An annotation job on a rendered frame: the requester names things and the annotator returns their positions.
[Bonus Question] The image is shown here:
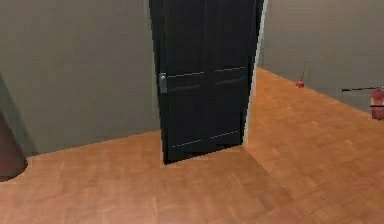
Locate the grey door handle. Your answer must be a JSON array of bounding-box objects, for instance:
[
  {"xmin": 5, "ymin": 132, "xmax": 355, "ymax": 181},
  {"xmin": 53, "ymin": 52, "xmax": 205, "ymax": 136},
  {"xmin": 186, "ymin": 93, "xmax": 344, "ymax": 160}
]
[{"xmin": 158, "ymin": 72, "xmax": 168, "ymax": 95}]

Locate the dark red round object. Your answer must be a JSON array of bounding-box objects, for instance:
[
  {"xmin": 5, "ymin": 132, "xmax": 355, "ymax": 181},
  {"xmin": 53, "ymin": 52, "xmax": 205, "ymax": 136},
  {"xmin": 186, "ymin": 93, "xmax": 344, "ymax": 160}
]
[{"xmin": 0, "ymin": 109, "xmax": 29, "ymax": 183}]

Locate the red fire extinguisher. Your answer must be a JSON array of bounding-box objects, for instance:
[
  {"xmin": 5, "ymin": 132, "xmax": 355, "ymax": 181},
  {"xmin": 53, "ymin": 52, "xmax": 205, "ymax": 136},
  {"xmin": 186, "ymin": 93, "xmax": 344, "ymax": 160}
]
[{"xmin": 341, "ymin": 83, "xmax": 384, "ymax": 121}]

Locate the black room door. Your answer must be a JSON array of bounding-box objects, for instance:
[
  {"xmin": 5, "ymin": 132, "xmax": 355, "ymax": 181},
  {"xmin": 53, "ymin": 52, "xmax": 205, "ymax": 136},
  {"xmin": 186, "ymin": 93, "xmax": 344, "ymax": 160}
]
[{"xmin": 148, "ymin": 0, "xmax": 265, "ymax": 165}]

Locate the small red plunger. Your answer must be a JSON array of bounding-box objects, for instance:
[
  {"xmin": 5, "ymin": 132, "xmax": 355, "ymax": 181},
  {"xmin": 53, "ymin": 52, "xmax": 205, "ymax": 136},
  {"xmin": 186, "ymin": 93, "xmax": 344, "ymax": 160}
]
[{"xmin": 295, "ymin": 60, "xmax": 309, "ymax": 89}]

